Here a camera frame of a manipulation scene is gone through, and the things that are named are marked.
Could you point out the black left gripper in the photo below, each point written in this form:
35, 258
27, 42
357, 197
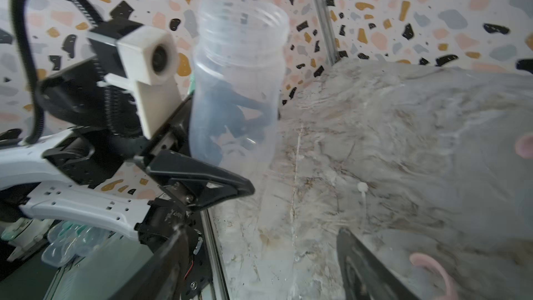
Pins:
107, 132

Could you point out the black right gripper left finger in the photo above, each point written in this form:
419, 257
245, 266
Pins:
163, 276

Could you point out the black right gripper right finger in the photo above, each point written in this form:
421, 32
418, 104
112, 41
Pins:
363, 275

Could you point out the clear straw disc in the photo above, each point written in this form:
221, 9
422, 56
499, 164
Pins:
363, 189

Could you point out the clear baby bottle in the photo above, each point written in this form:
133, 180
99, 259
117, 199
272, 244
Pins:
239, 68

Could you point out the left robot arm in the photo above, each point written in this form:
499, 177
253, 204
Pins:
57, 178

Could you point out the pink bottle cap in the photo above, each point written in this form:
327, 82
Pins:
524, 146

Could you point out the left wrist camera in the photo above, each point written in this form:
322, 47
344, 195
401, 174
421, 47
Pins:
139, 63

